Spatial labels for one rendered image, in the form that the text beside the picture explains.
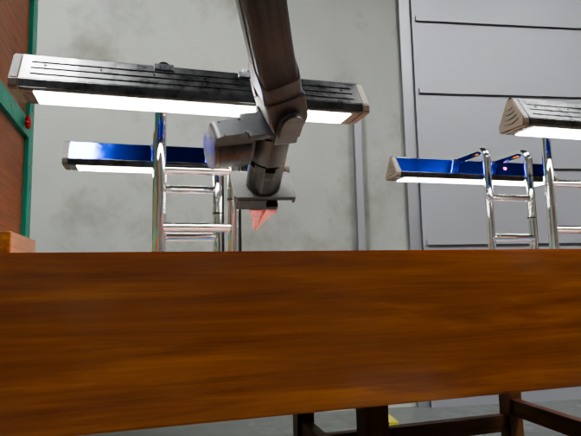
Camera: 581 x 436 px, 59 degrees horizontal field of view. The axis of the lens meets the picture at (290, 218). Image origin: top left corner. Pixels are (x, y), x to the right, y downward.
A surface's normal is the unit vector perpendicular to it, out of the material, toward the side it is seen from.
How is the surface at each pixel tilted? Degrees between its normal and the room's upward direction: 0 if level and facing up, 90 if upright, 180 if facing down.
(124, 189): 90
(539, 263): 90
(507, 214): 90
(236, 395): 90
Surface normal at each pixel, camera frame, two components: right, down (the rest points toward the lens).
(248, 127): 0.22, -0.64
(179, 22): 0.14, -0.11
